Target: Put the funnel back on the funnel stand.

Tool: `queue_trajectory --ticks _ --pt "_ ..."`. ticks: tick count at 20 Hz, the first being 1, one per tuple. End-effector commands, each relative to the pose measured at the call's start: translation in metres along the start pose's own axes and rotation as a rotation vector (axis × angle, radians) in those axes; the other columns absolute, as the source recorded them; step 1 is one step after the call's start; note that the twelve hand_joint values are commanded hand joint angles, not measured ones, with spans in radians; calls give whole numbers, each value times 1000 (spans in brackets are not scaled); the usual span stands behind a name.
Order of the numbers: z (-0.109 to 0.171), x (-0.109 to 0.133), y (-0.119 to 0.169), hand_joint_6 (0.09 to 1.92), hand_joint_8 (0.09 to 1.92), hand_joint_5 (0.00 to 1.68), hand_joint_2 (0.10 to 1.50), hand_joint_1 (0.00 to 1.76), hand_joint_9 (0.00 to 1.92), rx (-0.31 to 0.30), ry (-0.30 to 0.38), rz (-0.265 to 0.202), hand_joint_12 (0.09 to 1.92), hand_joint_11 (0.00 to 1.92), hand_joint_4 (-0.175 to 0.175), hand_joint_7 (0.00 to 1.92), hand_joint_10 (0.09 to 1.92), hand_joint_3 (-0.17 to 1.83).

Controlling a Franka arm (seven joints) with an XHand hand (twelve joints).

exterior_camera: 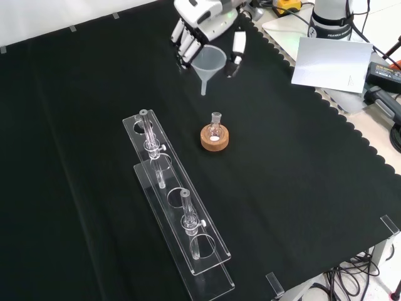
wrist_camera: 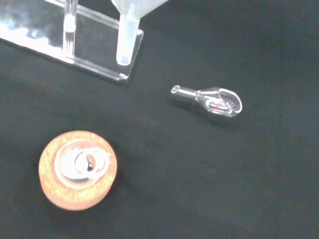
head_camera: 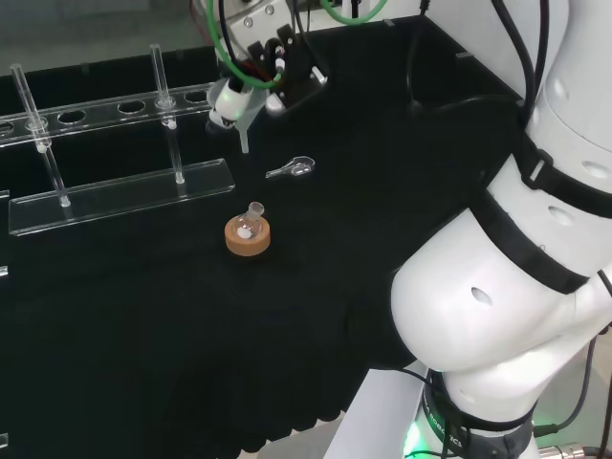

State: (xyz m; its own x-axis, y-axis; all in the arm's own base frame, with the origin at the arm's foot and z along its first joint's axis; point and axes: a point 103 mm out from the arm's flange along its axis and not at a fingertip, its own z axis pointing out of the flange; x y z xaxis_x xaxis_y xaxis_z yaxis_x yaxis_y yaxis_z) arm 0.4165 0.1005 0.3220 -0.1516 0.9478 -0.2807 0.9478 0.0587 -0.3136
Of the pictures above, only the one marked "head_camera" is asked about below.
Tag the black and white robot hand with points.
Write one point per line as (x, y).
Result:
(282, 72)

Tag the clear plastic funnel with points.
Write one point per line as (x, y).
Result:
(245, 119)

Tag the clear glass weighing funnel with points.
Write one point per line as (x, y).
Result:
(294, 168)

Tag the clear acrylic funnel stand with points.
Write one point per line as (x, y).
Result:
(115, 158)

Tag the round-bottom glass flask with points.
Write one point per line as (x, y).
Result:
(249, 224)

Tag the black bench cloth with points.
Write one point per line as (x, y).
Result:
(215, 287)

